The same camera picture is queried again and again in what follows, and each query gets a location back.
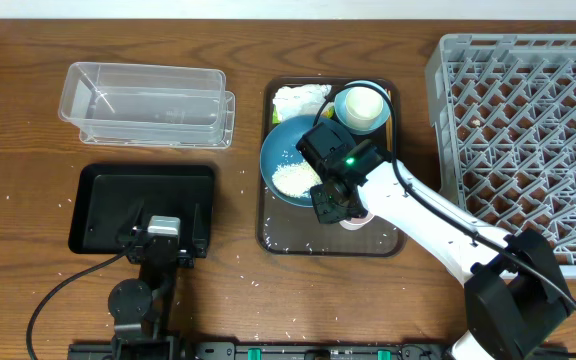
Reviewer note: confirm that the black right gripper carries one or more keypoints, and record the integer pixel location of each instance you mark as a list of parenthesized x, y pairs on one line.
[(329, 210)]

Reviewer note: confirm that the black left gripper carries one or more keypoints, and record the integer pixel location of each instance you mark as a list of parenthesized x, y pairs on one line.
[(183, 255)]

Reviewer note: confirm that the pink cup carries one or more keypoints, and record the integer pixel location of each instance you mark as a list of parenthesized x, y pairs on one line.
[(354, 224)]

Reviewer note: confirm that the dark blue plate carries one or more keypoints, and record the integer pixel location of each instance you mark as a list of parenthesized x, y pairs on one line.
[(279, 150)]

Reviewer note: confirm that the light blue bowl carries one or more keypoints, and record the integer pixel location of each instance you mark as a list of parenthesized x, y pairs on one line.
[(340, 107)]

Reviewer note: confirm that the wooden chopstick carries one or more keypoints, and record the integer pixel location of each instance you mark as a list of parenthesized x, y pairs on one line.
[(389, 126)]

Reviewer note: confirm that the cream white cup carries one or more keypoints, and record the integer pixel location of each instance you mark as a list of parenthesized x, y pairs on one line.
[(363, 107)]

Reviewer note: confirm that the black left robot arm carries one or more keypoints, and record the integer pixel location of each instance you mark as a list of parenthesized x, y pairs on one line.
[(141, 306)]

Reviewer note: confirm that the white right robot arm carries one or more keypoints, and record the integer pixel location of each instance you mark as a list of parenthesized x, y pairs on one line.
[(515, 293)]

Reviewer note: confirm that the grey dishwasher rack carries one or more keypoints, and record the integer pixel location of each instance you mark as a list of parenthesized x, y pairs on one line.
[(503, 107)]

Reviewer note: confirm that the pile of white rice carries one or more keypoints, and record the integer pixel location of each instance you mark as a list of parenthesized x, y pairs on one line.
[(295, 180)]

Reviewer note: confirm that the brown serving tray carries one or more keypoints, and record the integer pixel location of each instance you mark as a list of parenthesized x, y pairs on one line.
[(286, 229)]

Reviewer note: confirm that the black plastic tray bin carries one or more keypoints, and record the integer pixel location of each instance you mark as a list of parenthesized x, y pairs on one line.
[(107, 191)]

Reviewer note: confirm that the green yellow wrapper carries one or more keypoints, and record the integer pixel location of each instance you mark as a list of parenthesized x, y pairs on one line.
[(285, 114)]

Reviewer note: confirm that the crumpled white napkin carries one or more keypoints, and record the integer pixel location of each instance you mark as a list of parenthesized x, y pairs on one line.
[(297, 97)]

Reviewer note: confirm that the clear plastic bin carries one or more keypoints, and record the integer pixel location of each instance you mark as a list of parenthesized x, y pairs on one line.
[(148, 105)]

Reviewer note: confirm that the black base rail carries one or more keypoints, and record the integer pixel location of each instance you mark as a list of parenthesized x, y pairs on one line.
[(230, 351)]

